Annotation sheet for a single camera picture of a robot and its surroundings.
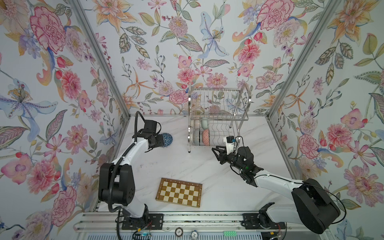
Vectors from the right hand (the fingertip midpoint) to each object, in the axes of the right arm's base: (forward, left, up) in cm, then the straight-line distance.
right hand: (214, 147), depth 84 cm
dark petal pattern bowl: (+9, +10, -2) cm, 14 cm away
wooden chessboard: (-21, +17, -13) cm, 30 cm away
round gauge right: (-40, +10, -11) cm, 42 cm away
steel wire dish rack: (+47, -4, -18) cm, 50 cm away
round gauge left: (-38, +17, -16) cm, 45 cm away
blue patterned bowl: (+14, +30, -13) cm, 36 cm away
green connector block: (-38, -7, -14) cm, 41 cm away
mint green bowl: (+20, +5, -3) cm, 21 cm away
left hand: (+6, +32, -4) cm, 33 cm away
